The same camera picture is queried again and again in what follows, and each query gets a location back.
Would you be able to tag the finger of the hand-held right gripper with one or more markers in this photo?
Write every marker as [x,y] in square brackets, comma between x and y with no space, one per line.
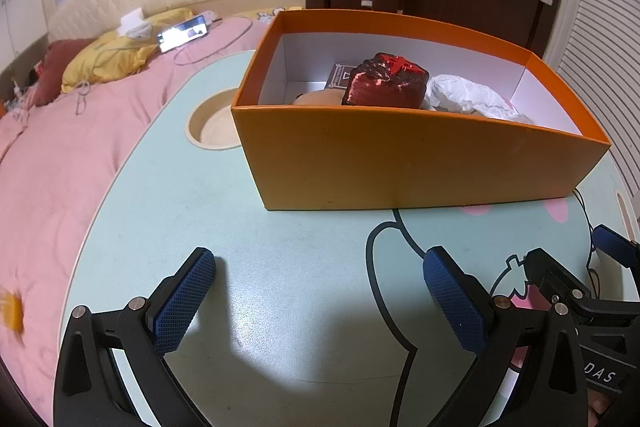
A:
[552,274]
[612,241]

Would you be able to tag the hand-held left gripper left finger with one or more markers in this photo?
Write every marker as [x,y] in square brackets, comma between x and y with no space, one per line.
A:
[182,302]

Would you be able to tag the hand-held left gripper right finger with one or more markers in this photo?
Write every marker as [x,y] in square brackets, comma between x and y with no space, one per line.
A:
[455,302]

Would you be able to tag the orange cardboard box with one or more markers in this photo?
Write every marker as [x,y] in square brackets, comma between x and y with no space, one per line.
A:
[400,157]

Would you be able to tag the white tissue paper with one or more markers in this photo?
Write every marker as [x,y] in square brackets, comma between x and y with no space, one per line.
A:
[465,94]

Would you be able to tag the dark red gift-shaped ornament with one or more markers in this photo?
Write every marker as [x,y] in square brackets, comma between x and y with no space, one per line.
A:
[387,82]

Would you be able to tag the brown plush toy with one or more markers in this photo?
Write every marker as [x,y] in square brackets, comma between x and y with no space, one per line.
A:
[320,98]

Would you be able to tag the small brown printed carton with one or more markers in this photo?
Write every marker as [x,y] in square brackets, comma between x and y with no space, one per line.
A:
[340,76]

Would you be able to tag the person's right hand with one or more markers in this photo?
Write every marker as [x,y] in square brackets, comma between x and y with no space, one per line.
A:
[597,409]

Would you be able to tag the light green cartoon desk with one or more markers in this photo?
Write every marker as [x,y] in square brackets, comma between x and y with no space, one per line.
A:
[250,232]

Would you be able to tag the pink blanket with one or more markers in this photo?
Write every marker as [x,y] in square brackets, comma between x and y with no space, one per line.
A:
[75,167]

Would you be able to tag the white slatted panel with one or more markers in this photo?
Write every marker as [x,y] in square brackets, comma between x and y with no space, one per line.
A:
[600,57]

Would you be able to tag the yellow pillow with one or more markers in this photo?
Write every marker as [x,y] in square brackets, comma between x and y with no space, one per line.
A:
[110,54]

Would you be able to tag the dark red pillow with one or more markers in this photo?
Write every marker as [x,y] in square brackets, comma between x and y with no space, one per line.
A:
[60,67]

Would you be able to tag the smartphone with lit screen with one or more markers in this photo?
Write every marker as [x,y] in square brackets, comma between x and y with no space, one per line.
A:
[182,34]

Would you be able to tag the yellow printed cloth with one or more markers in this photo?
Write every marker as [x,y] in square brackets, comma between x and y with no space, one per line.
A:
[272,13]

